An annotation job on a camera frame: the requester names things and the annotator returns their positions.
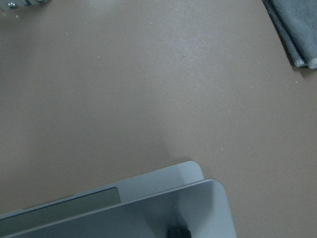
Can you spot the grey laptop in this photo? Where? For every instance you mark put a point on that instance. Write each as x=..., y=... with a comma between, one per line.
x=173, y=202

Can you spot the grey folded cloth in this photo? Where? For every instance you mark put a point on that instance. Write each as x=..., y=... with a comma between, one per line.
x=296, y=23

